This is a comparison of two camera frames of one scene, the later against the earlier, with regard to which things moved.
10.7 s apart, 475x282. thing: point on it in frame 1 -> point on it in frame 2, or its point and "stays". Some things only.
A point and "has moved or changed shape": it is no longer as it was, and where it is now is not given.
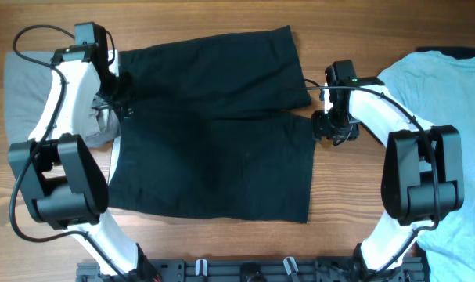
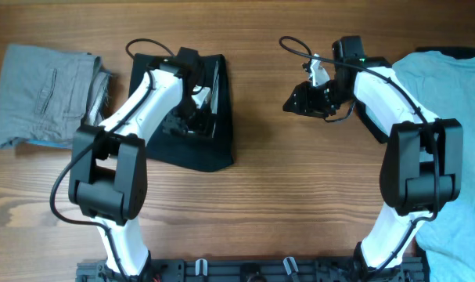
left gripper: [127, 93] -> [203, 126]
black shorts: [203, 133] has moved or changed shape
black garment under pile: [455, 52] stays
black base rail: [255, 269] stays
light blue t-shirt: [444, 88] stays
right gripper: [319, 130] -> [305, 92]
